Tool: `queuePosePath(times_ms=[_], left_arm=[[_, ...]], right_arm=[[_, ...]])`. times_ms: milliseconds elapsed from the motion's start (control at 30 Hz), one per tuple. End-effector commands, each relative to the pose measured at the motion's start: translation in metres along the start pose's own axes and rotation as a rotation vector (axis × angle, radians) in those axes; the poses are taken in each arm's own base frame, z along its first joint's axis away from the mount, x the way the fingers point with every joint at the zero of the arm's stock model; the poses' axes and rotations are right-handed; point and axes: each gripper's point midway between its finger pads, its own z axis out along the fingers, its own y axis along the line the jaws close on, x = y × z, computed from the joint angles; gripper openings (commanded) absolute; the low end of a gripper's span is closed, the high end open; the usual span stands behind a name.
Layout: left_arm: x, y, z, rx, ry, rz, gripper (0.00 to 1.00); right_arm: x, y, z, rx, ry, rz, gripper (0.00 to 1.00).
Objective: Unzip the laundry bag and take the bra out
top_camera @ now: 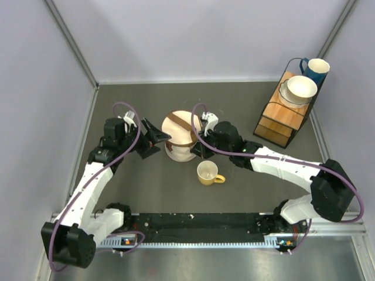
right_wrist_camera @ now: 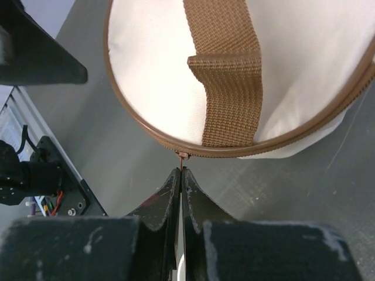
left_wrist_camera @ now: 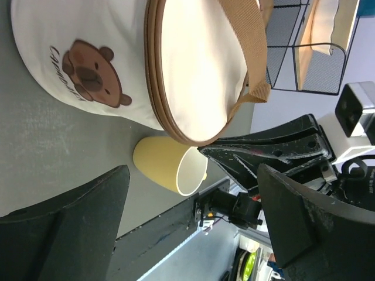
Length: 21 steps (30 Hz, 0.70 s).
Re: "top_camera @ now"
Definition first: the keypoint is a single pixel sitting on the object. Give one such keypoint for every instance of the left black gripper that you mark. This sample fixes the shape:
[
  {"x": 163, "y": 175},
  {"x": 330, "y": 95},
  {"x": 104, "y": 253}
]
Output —
[{"x": 153, "y": 134}]

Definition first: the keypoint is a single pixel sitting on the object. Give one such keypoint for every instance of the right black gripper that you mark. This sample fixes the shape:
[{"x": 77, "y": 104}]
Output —
[{"x": 200, "y": 151}]

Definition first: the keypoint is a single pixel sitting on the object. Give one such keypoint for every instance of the cream round laundry bag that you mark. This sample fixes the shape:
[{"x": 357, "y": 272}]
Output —
[{"x": 178, "y": 125}]

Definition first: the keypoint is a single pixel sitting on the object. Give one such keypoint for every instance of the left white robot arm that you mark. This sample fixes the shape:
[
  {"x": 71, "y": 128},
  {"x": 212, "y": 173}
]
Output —
[{"x": 73, "y": 237}]

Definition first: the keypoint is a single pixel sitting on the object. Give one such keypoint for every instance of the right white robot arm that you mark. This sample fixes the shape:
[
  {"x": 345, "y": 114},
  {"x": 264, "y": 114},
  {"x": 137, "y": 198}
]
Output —
[{"x": 329, "y": 190}]

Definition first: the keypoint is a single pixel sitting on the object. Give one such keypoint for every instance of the yellow mug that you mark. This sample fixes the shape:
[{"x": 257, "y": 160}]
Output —
[{"x": 208, "y": 173}]

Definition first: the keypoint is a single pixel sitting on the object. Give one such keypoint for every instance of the white scalloped plate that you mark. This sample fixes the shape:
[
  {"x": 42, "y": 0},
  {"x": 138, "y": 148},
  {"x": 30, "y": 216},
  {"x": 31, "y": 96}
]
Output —
[{"x": 287, "y": 101}]

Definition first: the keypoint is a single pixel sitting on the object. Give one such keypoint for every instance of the white bowl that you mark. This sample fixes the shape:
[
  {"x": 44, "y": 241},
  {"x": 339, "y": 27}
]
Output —
[{"x": 301, "y": 89}]

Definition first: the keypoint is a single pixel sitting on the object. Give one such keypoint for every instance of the blue mug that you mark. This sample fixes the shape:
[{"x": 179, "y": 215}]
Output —
[{"x": 315, "y": 69}]

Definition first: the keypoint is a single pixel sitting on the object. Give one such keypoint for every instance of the black wire wooden rack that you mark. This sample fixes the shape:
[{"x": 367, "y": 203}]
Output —
[{"x": 279, "y": 123}]

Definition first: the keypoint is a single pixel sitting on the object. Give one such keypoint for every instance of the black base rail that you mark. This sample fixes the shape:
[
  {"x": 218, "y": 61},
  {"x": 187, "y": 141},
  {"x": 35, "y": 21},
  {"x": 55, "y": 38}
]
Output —
[{"x": 178, "y": 223}]

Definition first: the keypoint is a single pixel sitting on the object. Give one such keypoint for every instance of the grey slotted cable duct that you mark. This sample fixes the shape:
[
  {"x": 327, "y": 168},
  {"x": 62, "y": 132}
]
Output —
[{"x": 129, "y": 241}]

